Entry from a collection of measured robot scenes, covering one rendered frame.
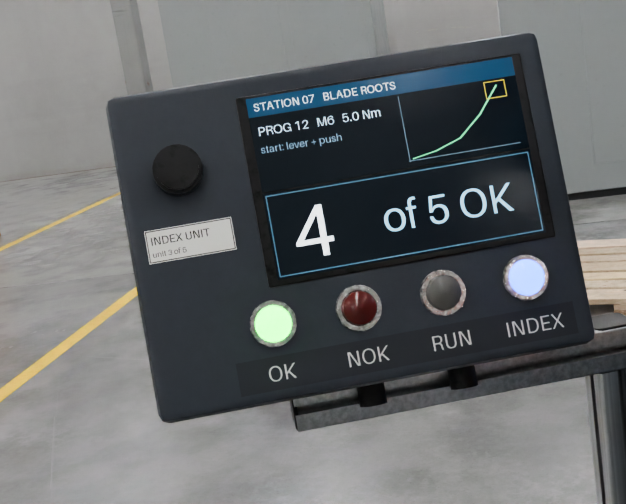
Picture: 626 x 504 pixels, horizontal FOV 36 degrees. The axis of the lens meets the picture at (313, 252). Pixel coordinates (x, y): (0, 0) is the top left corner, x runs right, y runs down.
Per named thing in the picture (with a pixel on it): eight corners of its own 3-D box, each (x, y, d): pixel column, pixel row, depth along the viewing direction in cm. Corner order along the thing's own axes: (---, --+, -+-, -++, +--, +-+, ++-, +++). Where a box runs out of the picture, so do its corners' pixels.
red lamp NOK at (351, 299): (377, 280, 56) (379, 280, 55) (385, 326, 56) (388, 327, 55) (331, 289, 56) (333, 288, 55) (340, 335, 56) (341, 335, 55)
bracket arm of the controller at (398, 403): (624, 353, 68) (620, 312, 68) (644, 365, 65) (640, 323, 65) (291, 417, 66) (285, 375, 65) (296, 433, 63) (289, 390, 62)
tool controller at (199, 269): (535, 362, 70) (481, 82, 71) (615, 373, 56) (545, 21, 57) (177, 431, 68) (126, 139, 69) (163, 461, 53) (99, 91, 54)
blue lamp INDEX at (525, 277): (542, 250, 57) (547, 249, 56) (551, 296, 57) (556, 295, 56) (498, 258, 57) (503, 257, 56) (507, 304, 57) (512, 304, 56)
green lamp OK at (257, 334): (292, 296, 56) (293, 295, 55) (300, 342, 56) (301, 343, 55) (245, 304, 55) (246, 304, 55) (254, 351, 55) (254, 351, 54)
